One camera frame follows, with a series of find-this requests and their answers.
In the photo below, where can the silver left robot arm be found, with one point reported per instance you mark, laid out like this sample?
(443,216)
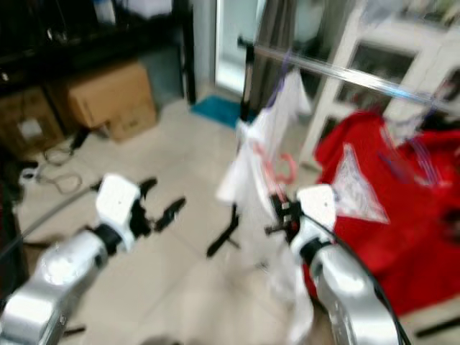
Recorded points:
(68,266)

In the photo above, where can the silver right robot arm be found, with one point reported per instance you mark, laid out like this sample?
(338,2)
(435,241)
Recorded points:
(352,295)

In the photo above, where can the white thin shirt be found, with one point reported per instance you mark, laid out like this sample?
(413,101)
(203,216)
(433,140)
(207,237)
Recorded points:
(259,180)

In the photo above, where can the teal floor mat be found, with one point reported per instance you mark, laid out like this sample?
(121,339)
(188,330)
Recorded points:
(215,111)

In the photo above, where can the large brown cardboard box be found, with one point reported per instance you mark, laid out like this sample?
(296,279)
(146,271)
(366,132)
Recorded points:
(108,90)

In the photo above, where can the red t-shirt white print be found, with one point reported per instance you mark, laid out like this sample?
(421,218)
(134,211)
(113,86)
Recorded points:
(402,223)

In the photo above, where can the dark cardboard box white label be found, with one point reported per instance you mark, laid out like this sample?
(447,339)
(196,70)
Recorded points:
(32,126)

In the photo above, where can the black chair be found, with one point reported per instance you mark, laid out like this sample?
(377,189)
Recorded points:
(11,237)

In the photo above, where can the white framed glass door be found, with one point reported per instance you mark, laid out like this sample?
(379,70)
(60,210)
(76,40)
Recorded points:
(230,43)

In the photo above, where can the black shelf unit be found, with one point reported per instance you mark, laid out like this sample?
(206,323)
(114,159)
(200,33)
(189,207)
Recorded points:
(57,29)

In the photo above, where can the grey curtain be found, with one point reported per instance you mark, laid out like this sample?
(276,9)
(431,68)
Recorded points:
(273,29)

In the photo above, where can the white glass door cabinet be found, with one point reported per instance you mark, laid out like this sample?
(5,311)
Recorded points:
(402,32)

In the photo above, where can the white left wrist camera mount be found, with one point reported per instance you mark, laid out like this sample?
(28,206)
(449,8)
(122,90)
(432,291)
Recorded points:
(118,201)

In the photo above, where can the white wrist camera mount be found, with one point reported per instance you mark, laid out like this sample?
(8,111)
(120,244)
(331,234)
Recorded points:
(118,201)
(318,205)

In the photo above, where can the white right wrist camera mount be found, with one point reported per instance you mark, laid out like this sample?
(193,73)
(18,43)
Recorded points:
(318,205)

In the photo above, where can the chrome clothes rack black frame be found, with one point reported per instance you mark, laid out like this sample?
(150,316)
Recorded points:
(330,70)

